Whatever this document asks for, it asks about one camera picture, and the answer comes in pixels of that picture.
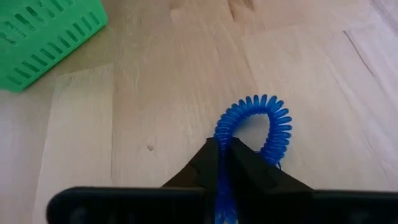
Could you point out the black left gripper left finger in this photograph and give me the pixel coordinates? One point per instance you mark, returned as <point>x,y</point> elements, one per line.
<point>199,174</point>

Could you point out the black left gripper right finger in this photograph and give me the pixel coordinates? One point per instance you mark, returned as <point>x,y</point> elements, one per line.
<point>261,177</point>

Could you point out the green plastic basket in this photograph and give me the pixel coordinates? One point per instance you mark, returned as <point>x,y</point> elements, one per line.
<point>37,43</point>

